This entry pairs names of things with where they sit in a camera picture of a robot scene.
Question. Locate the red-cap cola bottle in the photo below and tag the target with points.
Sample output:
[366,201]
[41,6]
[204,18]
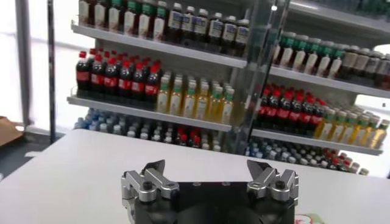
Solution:
[285,114]
[138,86]
[317,117]
[263,111]
[307,117]
[151,89]
[274,112]
[82,76]
[297,115]
[111,80]
[97,78]
[125,82]

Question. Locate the beige-label dark drink bottle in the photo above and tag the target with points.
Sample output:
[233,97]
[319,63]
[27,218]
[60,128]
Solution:
[348,62]
[362,65]

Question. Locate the grey metal shelf rack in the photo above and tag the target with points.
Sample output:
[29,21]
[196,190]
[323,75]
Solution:
[335,30]
[195,64]

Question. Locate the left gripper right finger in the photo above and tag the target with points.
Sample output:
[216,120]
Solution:
[274,187]

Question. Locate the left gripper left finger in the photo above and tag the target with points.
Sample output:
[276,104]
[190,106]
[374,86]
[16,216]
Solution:
[149,185]

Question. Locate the yellow tea bottle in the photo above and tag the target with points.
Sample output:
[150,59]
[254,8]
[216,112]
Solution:
[348,133]
[324,128]
[202,106]
[175,102]
[215,108]
[361,135]
[371,137]
[228,109]
[163,99]
[337,131]
[189,103]
[382,138]

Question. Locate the green-cap dark tea bottle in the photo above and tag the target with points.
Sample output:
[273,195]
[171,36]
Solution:
[130,18]
[145,19]
[276,51]
[324,59]
[300,54]
[115,15]
[312,58]
[83,12]
[287,51]
[100,13]
[336,62]
[160,22]

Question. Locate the dark metal window post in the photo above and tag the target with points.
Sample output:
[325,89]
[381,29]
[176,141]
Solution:
[24,61]

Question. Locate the brown cardboard box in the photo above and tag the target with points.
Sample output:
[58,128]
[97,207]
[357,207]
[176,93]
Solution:
[7,131]

